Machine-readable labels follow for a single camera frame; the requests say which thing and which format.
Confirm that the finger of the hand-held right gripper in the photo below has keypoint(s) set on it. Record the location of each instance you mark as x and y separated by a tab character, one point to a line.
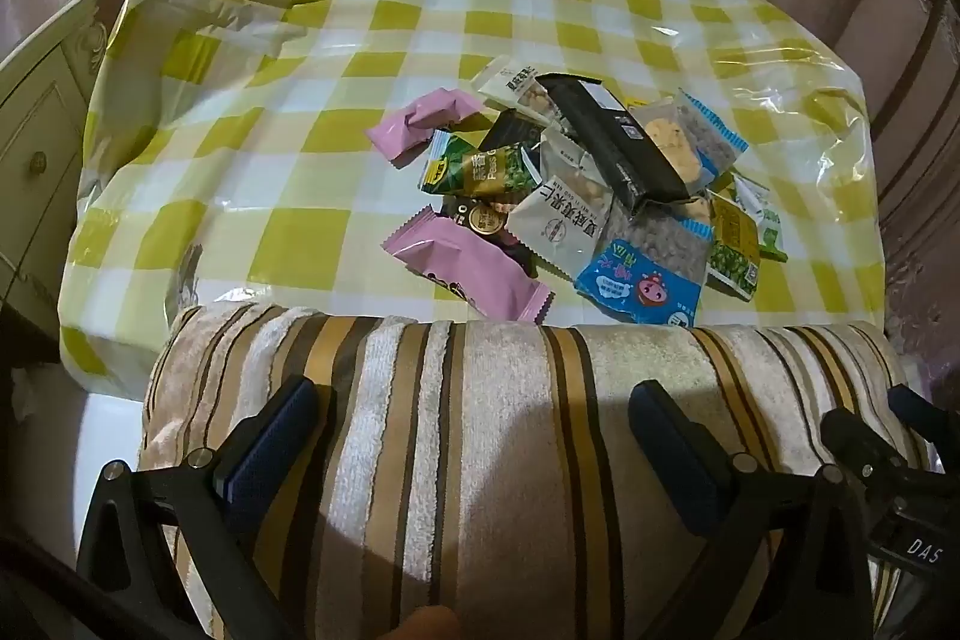
862	449
915	419

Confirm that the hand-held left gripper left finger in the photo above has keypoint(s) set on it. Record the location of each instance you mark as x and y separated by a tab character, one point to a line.
262	452

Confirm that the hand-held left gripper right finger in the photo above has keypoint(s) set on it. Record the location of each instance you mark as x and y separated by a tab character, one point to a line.
675	452

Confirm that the blue clear peanut packet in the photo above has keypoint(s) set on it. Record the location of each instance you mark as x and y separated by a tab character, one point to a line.
645	280
712	138

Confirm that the long black snack packet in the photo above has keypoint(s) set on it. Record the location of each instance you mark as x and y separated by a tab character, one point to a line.
607	145

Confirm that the striped beige cushion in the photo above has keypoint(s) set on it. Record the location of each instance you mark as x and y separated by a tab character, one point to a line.
487	460

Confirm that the green pea snack packet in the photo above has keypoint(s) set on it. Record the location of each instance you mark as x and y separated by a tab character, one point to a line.
731	250
480	171

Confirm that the white nut snack packet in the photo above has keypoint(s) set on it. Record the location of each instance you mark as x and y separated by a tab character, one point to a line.
559	220
510	81

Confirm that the pink snack packet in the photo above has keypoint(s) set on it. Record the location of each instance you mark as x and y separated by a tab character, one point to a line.
469	269
427	119

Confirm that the clear packet with yellow biscuit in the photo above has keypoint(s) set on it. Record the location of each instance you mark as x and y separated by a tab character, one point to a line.
671	149

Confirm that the dark packet with gold circle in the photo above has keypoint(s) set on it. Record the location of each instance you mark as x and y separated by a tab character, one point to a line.
480	218

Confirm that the small black snack packet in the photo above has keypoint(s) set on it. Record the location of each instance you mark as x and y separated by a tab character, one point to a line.
514	129

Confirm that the white cabinet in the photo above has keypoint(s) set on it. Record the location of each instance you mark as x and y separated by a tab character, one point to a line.
37	160

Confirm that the yellow checkered tablecloth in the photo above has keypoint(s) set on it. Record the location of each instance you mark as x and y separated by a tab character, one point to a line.
300	85

